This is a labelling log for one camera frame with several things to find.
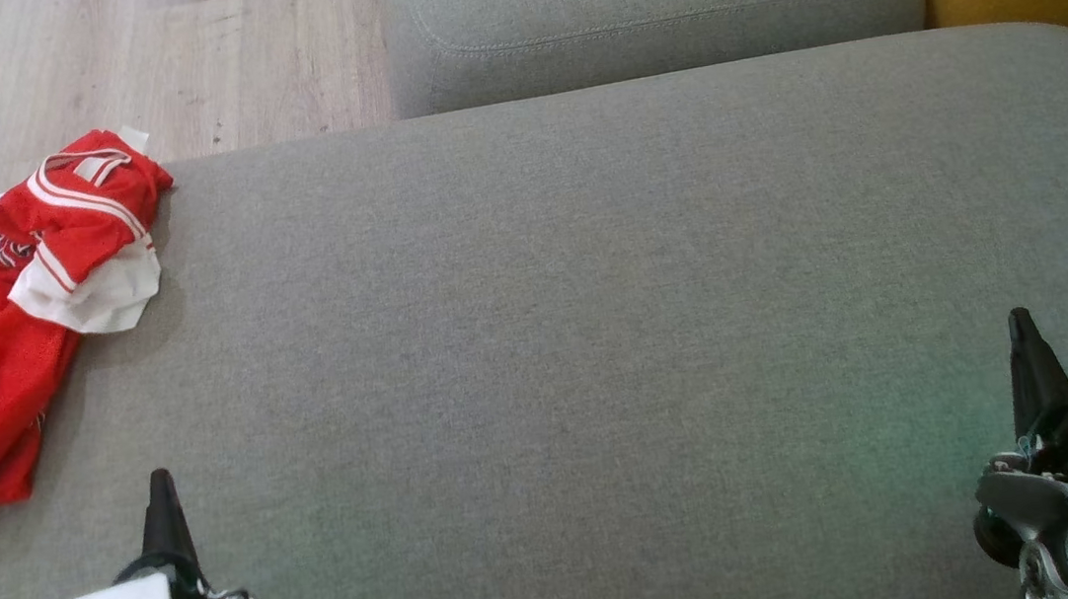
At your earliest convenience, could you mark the red white-sleeved jersey shirt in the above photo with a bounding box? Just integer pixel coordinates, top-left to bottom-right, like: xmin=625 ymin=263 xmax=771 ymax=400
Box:
xmin=0 ymin=120 xmax=191 ymax=345

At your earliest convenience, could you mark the large grey chaise cushion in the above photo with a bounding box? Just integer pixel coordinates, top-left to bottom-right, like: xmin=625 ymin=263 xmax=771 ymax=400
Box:
xmin=0 ymin=15 xmax=1068 ymax=599

